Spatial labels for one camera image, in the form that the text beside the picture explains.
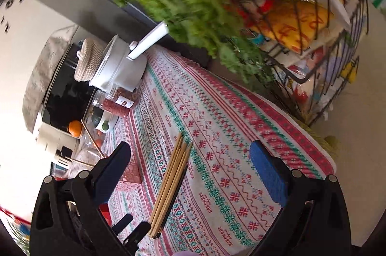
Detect woven basket lid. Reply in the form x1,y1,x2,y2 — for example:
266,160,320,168
74,38,104,82

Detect red green patterned tablecloth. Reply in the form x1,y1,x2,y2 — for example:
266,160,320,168
99,45,337,256

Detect grey patterned cover cloth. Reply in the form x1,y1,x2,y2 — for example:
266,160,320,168
22,24,80,133

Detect black chopstick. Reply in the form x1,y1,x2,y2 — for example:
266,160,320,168
159,161,190,232

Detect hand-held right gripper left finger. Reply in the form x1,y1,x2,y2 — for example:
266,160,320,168
29,141,131,256

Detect black wire rack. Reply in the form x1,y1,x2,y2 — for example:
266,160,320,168
217,0,370,127

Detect clear jar red contents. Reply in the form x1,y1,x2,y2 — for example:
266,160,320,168
112,86,140,103
102,97,135,118

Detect yellow packet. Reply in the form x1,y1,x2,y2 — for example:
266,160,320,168
250,0,335,51

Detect wooden chopsticks bundle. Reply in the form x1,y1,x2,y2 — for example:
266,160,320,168
157,141,194,238

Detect pink perforated chopstick holder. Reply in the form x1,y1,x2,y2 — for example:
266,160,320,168
115,162,143,192

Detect orange fruit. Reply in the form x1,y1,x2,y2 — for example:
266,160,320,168
68,120,83,136

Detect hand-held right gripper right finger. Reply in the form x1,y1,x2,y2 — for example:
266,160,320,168
250,140,352,256

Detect black microwave oven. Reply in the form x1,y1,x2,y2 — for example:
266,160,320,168
41,42,97,131

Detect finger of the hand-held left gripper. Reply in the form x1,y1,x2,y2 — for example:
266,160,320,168
111,214,134,237
121,221,151,256

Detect white pot with handle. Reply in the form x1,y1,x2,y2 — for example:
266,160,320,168
89,21,169,92

